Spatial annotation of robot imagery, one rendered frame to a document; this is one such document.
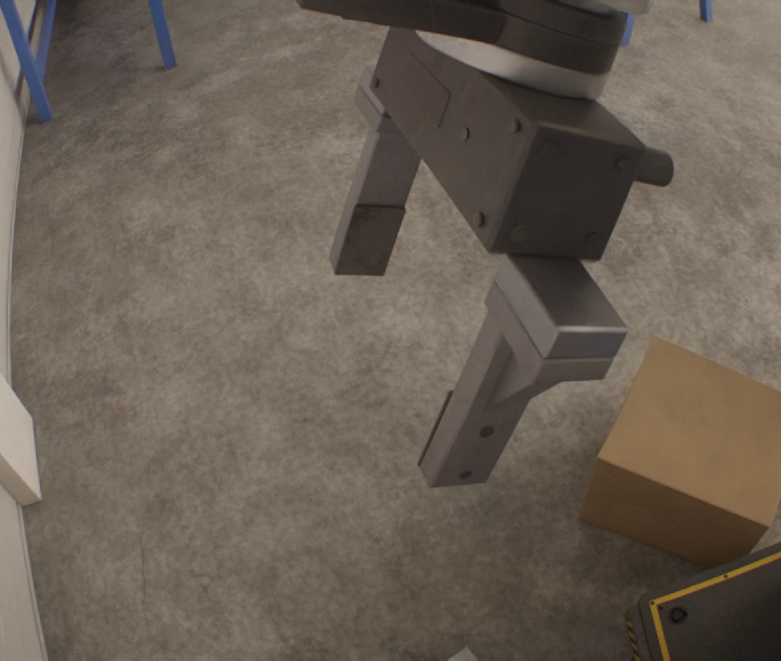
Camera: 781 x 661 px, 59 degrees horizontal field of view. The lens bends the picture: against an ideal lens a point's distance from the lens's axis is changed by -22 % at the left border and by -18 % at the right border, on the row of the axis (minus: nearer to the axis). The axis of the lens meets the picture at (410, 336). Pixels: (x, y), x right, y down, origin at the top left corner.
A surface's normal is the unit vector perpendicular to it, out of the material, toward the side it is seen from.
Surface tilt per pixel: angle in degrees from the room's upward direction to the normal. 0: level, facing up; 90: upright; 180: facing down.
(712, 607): 0
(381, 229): 83
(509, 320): 66
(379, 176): 83
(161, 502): 0
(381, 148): 83
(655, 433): 0
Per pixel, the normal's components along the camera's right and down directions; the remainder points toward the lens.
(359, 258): 0.32, 0.65
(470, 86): -0.90, 0.00
